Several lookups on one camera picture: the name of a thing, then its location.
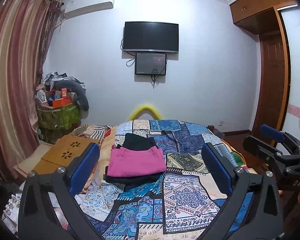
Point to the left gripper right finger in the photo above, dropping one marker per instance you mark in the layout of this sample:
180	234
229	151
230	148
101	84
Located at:
264	219

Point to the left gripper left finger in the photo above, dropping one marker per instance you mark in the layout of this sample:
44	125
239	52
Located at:
37	218

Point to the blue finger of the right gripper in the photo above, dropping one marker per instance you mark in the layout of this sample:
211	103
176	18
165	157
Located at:
272	133

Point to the pink pants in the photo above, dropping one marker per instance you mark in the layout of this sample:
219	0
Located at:
130	163

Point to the orange green blanket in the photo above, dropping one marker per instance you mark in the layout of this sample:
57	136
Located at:
239	158

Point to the wooden lap desk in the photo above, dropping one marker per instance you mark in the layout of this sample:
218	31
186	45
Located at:
62	153

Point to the blue patchwork bedspread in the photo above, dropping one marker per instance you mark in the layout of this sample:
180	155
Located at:
181	204

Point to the brown wooden door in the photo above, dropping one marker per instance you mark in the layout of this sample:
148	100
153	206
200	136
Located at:
272	84

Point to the green storage bag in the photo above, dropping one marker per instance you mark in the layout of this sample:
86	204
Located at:
59	118

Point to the orange box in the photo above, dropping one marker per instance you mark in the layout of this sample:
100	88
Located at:
61	102

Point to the dark folded garment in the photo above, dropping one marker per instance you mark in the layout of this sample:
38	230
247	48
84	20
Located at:
136	143

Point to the white wardrobe sliding door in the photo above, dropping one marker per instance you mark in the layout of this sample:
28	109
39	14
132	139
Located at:
291	20

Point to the wooden overhead cabinet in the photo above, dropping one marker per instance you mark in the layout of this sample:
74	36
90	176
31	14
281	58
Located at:
257	16

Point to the yellow foam headboard tube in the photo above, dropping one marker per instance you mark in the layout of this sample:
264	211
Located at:
145	108

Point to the striped red curtain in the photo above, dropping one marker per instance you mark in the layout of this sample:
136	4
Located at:
26	29

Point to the white air conditioner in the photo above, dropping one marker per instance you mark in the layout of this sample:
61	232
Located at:
74	8

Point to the white wall socket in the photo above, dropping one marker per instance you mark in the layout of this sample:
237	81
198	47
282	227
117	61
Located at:
221	123

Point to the small black wall monitor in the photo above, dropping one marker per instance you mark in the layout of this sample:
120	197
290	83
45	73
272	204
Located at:
150	64

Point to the wall mounted black television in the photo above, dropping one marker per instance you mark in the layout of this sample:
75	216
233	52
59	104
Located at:
151	36

